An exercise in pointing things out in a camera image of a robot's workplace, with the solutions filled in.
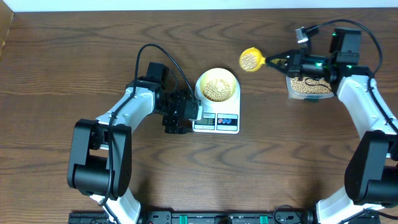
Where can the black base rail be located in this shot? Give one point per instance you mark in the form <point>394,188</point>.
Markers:
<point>165,217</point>

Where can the clear plastic container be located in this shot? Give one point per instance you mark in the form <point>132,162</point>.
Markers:
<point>301,96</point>

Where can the yellow measuring scoop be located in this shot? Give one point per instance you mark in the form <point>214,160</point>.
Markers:
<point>251,60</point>

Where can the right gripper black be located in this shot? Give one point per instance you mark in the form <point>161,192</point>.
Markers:
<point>293,59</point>

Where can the pale yellow bowl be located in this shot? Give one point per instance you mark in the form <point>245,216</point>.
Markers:
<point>218,73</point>

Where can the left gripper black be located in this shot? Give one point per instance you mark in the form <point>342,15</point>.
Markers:
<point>175,112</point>

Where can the soybeans in bowl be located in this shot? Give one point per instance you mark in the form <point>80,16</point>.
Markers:
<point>217,90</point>

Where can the soybeans pile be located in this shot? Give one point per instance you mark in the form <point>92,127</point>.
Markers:
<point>310,86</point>

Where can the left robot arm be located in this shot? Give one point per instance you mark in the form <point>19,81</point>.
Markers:
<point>100,163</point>

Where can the white digital kitchen scale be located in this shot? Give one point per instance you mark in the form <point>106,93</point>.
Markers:
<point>219,117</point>

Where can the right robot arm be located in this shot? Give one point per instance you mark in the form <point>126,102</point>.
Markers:
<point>369,184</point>

